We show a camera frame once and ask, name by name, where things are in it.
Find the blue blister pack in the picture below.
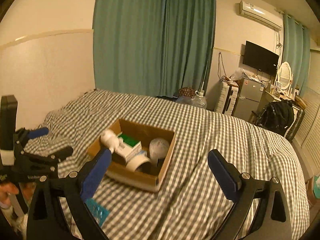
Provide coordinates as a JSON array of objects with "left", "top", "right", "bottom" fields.
[{"left": 86, "top": 198, "right": 110, "bottom": 227}]

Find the brown tape roll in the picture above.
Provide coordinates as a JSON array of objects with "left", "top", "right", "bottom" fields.
[{"left": 126, "top": 155, "right": 151, "bottom": 172}]

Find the green white medicine box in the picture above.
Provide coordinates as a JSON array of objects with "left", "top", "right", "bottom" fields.
[{"left": 115, "top": 133, "right": 142, "bottom": 163}]

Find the clear plastic round container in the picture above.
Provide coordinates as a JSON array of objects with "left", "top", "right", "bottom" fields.
[{"left": 149, "top": 138, "right": 170, "bottom": 166}]

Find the person's hand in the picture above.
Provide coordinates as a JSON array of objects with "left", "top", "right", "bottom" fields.
[{"left": 0, "top": 182, "right": 35, "bottom": 209}]

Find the black bag on chair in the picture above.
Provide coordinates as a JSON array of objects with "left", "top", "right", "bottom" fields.
[{"left": 254, "top": 99, "right": 294, "bottom": 137}]

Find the white louvered wardrobe door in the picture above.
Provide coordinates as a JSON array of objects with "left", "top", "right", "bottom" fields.
[{"left": 293, "top": 88, "right": 319, "bottom": 177}]

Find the large clear water bottle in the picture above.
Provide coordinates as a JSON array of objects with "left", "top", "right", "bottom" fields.
[{"left": 191, "top": 90, "right": 207, "bottom": 109}]

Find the white suitcase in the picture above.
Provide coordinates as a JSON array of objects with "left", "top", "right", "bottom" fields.
[{"left": 214, "top": 81, "right": 239, "bottom": 116}]

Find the small grey refrigerator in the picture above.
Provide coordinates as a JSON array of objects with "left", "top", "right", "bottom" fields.
[{"left": 232, "top": 77, "right": 265, "bottom": 121}]

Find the white oval vanity mirror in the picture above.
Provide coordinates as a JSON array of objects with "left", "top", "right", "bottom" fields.
[{"left": 274, "top": 62, "right": 293, "bottom": 93}]

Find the green curtain behind bed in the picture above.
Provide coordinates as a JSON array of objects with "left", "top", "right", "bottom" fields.
[{"left": 93, "top": 0, "right": 216, "bottom": 96}]

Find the green curtain by window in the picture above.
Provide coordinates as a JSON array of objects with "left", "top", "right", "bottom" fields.
[{"left": 282, "top": 14, "right": 310, "bottom": 96}]

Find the white air conditioner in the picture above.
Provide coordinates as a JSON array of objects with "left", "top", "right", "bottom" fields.
[{"left": 240, "top": 1, "right": 283, "bottom": 31}]

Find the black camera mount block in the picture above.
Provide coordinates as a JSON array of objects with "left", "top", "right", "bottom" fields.
[{"left": 1, "top": 95, "right": 18, "bottom": 166}]

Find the wall mounted black television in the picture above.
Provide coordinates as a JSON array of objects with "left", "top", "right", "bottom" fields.
[{"left": 242, "top": 41, "right": 279, "bottom": 76}]

